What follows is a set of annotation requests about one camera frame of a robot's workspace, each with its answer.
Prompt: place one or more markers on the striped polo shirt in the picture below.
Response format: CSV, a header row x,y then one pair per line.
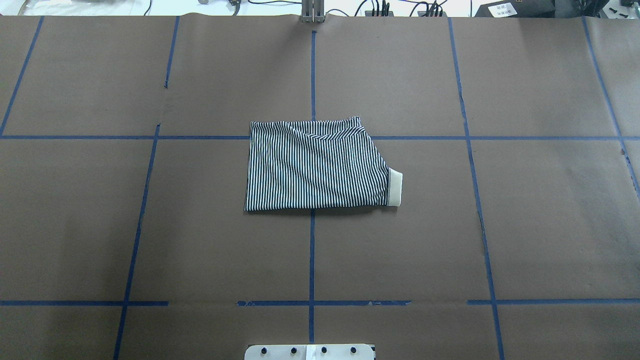
x,y
317,164

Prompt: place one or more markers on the black box with label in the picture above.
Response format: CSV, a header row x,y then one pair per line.
x,y
516,9

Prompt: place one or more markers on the aluminium frame post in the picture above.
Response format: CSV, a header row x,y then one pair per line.
x,y
313,11

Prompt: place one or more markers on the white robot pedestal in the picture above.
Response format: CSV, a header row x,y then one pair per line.
x,y
331,351

